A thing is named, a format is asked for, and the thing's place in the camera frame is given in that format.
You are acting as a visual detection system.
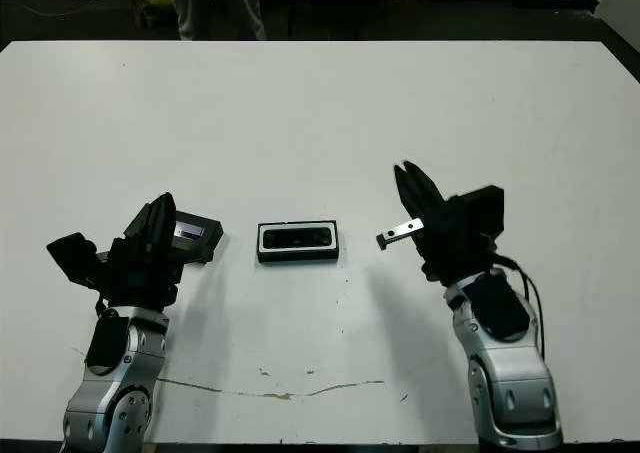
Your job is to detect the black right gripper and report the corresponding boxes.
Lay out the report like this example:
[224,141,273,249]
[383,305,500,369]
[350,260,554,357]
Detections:
[375,160,502,288]

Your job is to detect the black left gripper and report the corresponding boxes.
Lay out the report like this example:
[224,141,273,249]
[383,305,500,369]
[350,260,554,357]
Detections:
[97,191,184,307]

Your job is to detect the black box lid blue label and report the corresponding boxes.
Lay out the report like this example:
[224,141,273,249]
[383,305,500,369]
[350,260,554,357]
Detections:
[122,201,224,265]

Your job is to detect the slim black camera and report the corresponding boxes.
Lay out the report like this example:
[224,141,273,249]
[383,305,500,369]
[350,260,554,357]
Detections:
[262,226,334,249]

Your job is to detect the black box base white inlay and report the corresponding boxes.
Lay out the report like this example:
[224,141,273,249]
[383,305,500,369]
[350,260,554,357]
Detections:
[257,219,341,264]

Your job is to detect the yellow green plant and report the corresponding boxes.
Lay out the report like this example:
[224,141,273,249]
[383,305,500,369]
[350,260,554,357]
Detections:
[124,0,176,27]

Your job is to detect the person legs grey trousers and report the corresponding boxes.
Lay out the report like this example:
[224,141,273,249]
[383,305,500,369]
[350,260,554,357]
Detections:
[167,0,268,41]

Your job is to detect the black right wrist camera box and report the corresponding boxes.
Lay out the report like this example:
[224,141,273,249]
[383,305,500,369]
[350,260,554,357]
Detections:
[457,185,506,240]

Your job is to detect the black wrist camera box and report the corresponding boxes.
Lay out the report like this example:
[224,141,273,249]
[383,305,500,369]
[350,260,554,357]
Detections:
[457,185,506,240]
[46,231,101,288]

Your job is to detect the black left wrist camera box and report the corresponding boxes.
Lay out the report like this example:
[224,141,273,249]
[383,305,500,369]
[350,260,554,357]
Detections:
[46,231,101,288]

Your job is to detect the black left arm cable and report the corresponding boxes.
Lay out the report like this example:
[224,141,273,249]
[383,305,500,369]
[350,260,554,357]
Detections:
[93,295,119,319]

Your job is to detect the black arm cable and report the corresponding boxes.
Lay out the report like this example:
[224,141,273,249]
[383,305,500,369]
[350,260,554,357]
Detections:
[93,295,119,319]
[492,252,547,362]

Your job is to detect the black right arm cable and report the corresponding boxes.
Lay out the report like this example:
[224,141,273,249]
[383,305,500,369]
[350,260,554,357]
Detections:
[492,252,547,362]

